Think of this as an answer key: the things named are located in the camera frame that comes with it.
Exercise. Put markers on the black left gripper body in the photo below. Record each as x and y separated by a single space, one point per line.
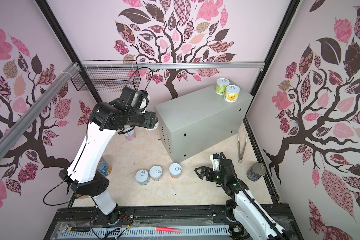
144 119

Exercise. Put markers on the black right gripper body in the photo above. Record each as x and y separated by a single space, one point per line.
218 177

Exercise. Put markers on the green label can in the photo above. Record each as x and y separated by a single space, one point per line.
221 85

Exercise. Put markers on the yellow label can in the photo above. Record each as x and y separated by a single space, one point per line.
232 93

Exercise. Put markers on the teal white label can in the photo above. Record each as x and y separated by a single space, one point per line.
154 127

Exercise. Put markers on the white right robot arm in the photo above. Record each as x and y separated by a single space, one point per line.
243 207

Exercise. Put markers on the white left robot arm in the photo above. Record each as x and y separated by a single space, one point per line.
106 120

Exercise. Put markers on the metal tongs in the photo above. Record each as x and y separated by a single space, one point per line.
242 143

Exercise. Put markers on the orange red label can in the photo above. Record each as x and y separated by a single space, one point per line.
175 170

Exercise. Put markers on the dark grey label can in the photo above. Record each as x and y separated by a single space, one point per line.
256 172

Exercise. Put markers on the grey metal cabinet box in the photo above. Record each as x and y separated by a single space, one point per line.
199 120

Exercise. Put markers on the pink orange label can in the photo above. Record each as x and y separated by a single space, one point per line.
156 173

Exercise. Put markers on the light blue label can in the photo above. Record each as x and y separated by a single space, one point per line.
142 177

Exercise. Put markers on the blue Progresso soup can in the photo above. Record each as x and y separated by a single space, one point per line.
103 167

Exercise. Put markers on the red pen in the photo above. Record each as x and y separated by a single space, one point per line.
170 230

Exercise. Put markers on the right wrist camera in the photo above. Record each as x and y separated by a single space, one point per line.
215 159

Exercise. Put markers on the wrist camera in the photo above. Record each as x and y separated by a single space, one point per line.
145 101
215 159

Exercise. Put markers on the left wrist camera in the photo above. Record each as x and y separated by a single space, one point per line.
145 101

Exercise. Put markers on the aluminium rail back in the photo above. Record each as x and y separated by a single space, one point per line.
158 66

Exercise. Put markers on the aluminium rail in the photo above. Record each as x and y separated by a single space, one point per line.
158 66
19 128

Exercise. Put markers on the black wire basket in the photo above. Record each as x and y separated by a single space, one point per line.
113 77

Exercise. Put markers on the white slotted cable duct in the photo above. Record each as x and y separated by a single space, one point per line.
150 233

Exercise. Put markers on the aluminium rail left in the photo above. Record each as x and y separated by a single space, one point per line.
19 128

